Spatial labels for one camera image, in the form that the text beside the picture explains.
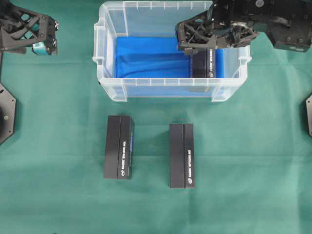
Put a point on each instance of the black camera box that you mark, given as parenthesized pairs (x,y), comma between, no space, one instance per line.
(203,64)
(181,156)
(119,148)

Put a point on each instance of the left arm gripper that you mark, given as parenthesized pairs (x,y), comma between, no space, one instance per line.
(21,28)

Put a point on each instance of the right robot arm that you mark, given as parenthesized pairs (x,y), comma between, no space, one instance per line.
(286,23)

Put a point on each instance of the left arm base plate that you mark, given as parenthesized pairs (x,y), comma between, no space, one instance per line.
(7,114)

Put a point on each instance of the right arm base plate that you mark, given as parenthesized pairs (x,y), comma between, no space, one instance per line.
(309,113)

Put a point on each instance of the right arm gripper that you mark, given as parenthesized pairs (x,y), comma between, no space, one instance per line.
(214,29)

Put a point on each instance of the black frame rail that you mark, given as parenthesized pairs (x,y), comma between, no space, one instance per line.
(1,64)

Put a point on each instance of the clear plastic storage case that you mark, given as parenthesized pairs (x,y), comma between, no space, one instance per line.
(159,19)

